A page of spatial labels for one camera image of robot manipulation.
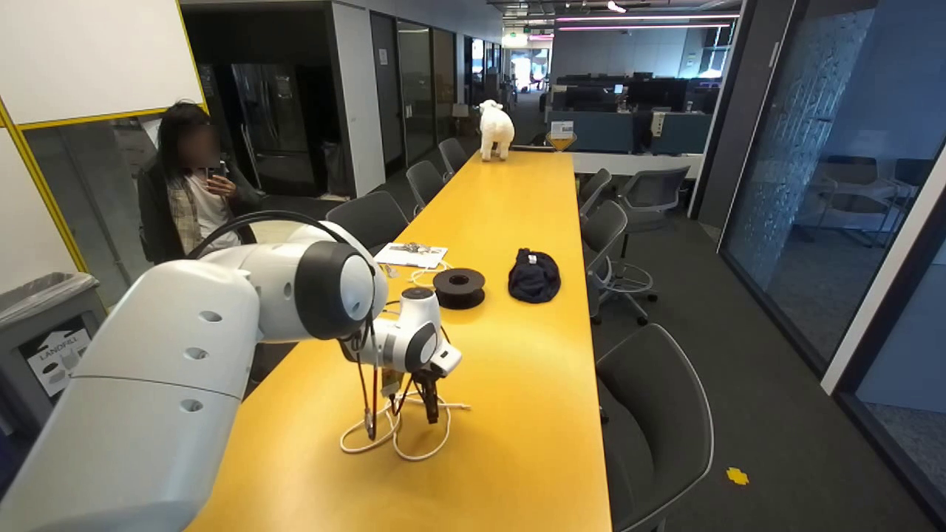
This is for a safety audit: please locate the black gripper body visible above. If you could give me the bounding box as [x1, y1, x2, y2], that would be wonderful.
[380, 337, 443, 399]

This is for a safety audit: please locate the white braided rope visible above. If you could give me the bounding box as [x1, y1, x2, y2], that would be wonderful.
[337, 390, 473, 468]

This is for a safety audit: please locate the white paper booklet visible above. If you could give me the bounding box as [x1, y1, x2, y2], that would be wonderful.
[372, 241, 450, 273]

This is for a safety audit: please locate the black round device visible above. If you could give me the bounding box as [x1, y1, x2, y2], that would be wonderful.
[505, 245, 564, 307]

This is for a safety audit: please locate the white polar bear toy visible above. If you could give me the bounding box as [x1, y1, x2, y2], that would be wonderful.
[476, 96, 521, 167]

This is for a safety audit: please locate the small white container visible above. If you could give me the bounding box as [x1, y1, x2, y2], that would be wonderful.
[544, 120, 579, 151]

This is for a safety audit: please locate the seated person dark jacket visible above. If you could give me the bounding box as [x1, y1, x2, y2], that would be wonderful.
[133, 97, 272, 270]

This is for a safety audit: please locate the yellow framed whiteboard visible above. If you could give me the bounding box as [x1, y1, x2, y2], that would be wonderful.
[0, 0, 211, 300]

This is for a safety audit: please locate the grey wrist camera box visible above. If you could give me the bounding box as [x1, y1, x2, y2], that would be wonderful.
[430, 341, 468, 383]

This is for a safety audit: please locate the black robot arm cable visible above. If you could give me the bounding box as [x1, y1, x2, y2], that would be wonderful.
[184, 207, 385, 300]

